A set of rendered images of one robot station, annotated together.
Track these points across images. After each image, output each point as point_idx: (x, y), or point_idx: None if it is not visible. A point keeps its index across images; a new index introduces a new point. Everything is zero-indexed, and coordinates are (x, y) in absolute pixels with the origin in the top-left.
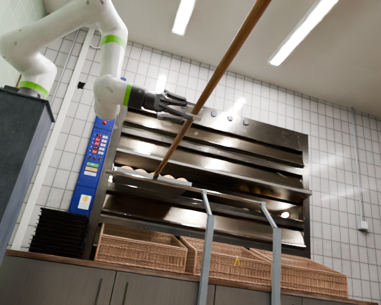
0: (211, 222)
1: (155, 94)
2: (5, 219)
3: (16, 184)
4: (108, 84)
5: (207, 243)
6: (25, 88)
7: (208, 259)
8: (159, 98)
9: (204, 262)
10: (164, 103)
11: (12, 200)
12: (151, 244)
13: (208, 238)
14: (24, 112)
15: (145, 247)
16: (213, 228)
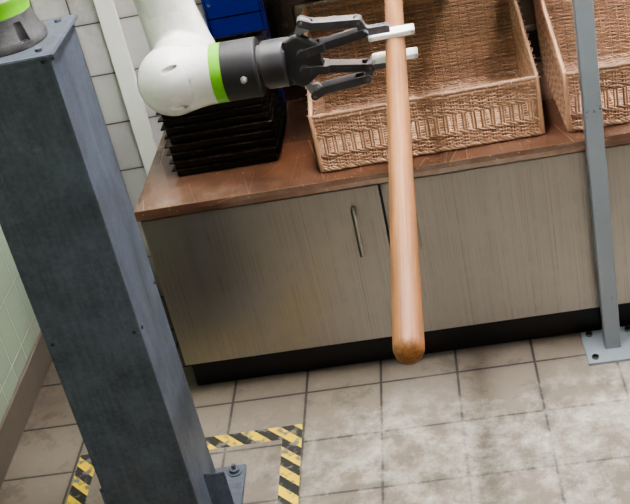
0: (584, 13)
1: (280, 61)
2: (132, 283)
3: (111, 232)
4: (171, 100)
5: (583, 70)
6: None
7: (596, 105)
8: (295, 54)
9: (586, 117)
10: (311, 61)
11: (121, 253)
12: (439, 99)
13: (585, 56)
14: (26, 100)
15: (426, 108)
16: (593, 27)
